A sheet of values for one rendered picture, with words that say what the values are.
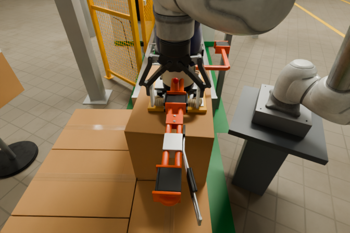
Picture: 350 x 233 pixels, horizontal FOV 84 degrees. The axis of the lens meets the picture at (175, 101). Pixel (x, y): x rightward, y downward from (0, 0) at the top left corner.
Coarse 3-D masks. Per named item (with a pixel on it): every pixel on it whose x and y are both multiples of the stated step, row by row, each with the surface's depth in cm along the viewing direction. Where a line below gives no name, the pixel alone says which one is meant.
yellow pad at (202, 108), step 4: (200, 76) 115; (188, 92) 105; (192, 92) 104; (196, 92) 100; (204, 92) 105; (188, 96) 102; (192, 96) 101; (204, 96) 102; (204, 100) 99; (204, 104) 97; (188, 108) 95; (192, 108) 95; (200, 108) 95; (204, 108) 95; (204, 112) 95
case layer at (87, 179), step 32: (64, 128) 141; (96, 128) 141; (64, 160) 121; (96, 160) 121; (128, 160) 121; (32, 192) 106; (64, 192) 106; (96, 192) 106; (128, 192) 106; (32, 224) 94; (64, 224) 94; (96, 224) 94; (128, 224) 94; (160, 224) 94; (192, 224) 94
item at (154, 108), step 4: (160, 76) 111; (156, 92) 104; (160, 92) 100; (164, 92) 104; (160, 96) 101; (148, 104) 98; (148, 108) 95; (152, 108) 95; (156, 108) 95; (160, 108) 95
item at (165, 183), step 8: (160, 168) 55; (168, 168) 55; (176, 168) 55; (160, 176) 53; (168, 176) 53; (176, 176) 53; (160, 184) 51; (168, 184) 51; (176, 184) 51; (152, 192) 50; (160, 192) 50; (168, 192) 50; (176, 192) 50
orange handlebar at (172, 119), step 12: (180, 84) 89; (168, 108) 77; (180, 108) 77; (168, 120) 71; (180, 120) 71; (168, 132) 67; (180, 132) 67; (168, 156) 60; (180, 156) 60; (168, 204) 49
